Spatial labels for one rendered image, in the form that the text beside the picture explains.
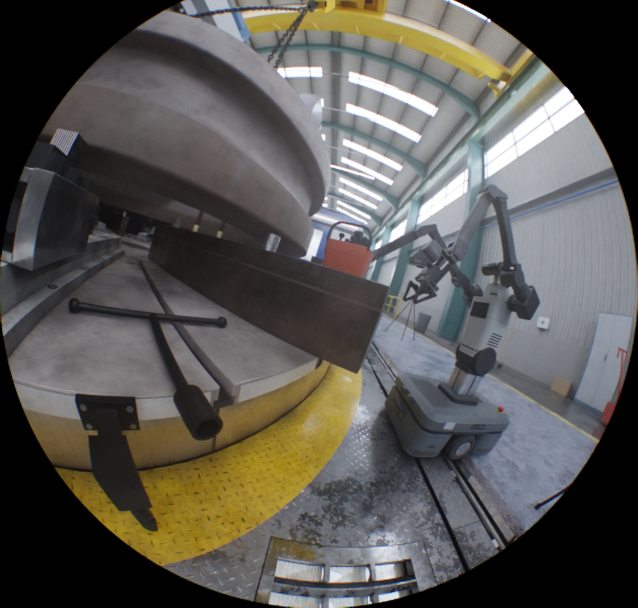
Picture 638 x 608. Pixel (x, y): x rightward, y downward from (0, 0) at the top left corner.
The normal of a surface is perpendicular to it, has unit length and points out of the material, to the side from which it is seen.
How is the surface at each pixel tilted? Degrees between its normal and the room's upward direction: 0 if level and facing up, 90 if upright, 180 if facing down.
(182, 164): 90
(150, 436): 90
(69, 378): 0
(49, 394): 90
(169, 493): 0
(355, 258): 97
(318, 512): 0
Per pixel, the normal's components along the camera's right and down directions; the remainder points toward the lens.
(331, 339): -0.37, -0.08
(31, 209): 0.67, 0.25
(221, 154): 0.80, 0.29
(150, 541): 0.31, -0.95
